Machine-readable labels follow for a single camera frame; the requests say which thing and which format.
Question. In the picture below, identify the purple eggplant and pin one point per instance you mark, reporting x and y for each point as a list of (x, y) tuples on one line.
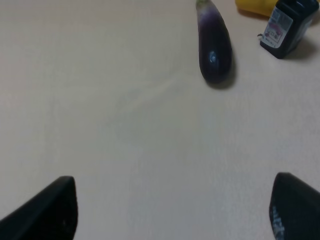
[(215, 52)]

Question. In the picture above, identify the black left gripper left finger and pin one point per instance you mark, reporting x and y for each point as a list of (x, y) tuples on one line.
[(52, 214)]

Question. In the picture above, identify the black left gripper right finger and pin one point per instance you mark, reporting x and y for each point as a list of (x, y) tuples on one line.
[(294, 209)]

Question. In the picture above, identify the black labelled jar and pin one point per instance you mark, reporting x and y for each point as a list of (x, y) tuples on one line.
[(287, 25)]

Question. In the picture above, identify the yellow mango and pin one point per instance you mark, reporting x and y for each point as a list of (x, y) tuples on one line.
[(253, 6)]

